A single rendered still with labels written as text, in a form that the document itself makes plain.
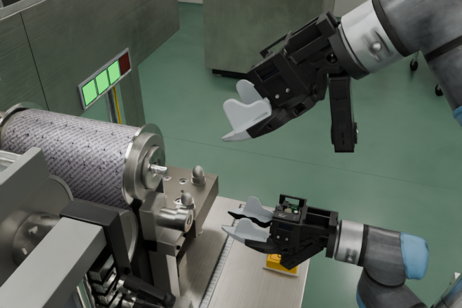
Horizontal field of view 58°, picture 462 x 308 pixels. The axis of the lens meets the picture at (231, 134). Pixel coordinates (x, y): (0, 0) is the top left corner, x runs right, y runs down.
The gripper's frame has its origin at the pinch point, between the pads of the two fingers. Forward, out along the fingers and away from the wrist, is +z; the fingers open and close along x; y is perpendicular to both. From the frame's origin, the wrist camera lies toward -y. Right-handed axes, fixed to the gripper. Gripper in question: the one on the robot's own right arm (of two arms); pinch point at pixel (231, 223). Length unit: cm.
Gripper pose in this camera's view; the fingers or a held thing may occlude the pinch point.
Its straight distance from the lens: 84.0
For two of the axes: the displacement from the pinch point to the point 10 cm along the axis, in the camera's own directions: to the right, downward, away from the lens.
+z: -9.6, -1.7, 2.4
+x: -3.0, 5.4, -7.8
